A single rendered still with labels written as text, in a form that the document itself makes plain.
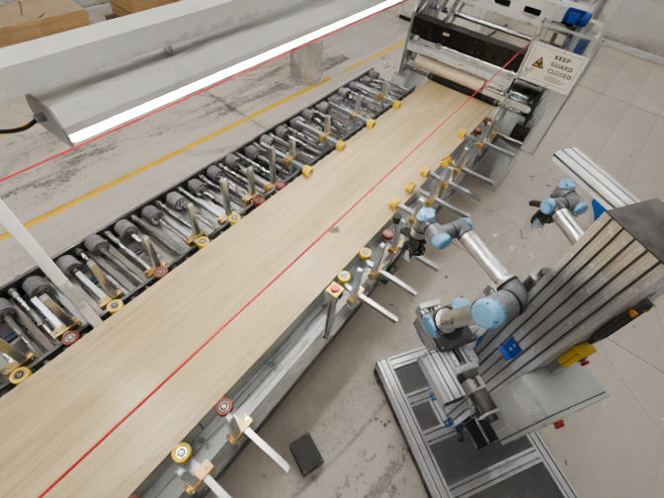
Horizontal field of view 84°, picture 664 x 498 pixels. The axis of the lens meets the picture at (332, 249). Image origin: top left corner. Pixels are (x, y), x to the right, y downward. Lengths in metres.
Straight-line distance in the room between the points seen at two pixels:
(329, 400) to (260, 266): 1.17
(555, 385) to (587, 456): 1.55
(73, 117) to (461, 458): 2.65
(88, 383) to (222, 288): 0.79
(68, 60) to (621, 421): 3.81
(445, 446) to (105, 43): 2.64
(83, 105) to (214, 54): 0.33
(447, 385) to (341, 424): 1.04
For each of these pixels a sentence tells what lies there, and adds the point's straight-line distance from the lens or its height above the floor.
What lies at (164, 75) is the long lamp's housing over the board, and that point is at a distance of 0.98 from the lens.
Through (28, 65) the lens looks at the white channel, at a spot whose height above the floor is 2.45.
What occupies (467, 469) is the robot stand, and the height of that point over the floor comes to 0.21.
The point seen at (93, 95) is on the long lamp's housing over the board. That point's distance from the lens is 0.92.
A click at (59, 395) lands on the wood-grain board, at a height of 0.90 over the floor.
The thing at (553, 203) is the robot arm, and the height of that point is 1.65.
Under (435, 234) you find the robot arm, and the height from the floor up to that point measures 1.64.
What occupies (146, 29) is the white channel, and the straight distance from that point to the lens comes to 0.95.
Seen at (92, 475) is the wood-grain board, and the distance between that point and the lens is 2.08.
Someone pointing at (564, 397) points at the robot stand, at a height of 1.23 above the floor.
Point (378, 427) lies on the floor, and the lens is 2.92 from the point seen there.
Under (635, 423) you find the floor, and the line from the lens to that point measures 3.87.
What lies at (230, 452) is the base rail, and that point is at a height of 0.70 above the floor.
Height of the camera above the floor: 2.79
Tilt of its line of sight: 51 degrees down
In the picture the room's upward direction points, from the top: 8 degrees clockwise
